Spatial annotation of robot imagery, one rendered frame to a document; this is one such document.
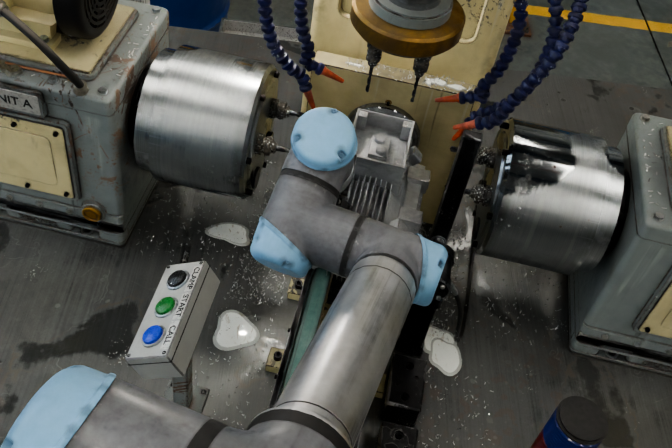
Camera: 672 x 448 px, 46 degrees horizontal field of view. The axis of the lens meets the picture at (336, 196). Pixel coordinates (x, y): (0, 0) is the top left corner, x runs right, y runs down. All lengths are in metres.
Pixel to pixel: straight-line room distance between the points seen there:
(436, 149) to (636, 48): 2.58
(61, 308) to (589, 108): 1.35
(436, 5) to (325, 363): 0.69
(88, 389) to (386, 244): 0.38
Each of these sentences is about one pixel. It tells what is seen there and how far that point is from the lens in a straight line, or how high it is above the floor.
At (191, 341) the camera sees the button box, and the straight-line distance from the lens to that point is 1.13.
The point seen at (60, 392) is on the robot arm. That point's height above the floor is 1.47.
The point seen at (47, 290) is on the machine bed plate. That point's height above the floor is 0.80.
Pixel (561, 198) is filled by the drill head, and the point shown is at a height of 1.13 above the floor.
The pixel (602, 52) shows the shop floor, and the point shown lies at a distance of 3.89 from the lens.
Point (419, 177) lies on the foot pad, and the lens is 1.35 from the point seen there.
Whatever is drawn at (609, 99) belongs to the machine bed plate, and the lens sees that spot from 2.16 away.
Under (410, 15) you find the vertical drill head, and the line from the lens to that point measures 1.20.
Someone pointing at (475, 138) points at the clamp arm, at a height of 1.25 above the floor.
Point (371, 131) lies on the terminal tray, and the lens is 1.35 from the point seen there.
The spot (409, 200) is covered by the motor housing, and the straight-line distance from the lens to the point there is 1.32.
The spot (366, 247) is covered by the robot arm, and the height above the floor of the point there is 1.34.
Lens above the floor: 2.00
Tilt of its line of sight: 46 degrees down
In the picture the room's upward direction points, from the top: 10 degrees clockwise
